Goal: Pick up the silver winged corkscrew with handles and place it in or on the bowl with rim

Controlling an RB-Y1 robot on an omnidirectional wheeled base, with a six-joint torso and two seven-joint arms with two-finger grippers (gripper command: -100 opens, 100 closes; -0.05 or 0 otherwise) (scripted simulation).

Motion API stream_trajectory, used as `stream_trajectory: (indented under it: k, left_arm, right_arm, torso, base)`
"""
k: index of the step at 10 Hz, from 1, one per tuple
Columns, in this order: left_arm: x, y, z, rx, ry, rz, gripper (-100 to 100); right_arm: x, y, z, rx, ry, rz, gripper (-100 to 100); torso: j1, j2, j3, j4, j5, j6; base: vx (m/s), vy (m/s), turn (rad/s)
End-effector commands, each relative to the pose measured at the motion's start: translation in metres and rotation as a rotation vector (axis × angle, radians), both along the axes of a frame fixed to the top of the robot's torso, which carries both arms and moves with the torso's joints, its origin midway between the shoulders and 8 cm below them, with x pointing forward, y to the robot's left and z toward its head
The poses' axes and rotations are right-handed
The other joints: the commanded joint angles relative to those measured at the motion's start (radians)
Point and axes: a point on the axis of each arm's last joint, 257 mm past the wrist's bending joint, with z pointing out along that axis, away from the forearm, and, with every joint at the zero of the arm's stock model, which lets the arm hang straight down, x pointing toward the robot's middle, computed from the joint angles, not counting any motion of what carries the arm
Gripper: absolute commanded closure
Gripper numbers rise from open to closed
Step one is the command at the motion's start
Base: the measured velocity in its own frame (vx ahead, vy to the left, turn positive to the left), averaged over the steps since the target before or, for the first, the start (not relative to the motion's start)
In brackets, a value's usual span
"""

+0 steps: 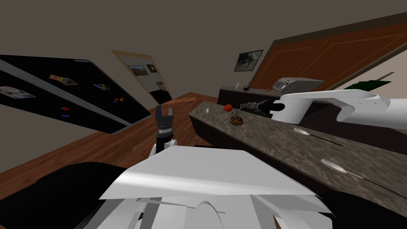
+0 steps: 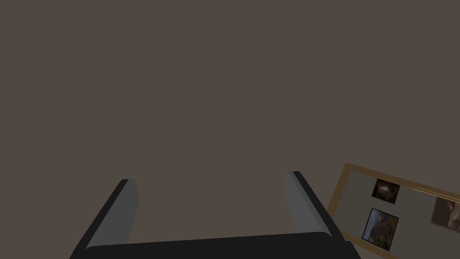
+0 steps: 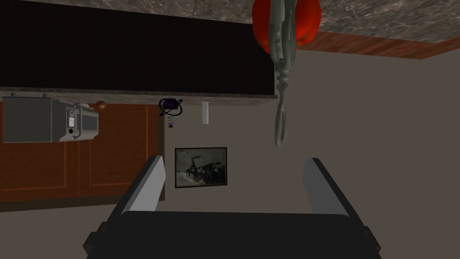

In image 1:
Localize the landscape wall picture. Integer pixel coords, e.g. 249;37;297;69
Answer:
127;65;150;77

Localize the grey toaster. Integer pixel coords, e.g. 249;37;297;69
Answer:
272;77;326;95

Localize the dark framed wall picture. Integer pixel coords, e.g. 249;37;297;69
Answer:
234;49;264;72

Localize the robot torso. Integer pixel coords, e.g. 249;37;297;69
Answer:
76;146;335;229

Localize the brown wooden cupboard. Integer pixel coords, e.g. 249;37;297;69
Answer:
250;21;407;93

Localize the silver spoon black handle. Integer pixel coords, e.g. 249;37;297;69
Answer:
320;158;407;200
293;127;344;147

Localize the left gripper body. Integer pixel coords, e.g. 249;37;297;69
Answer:
155;115;174;130

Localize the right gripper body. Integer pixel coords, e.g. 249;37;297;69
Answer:
250;100;274;116

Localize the black fridge with magnets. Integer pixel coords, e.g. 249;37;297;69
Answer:
0;54;153;135

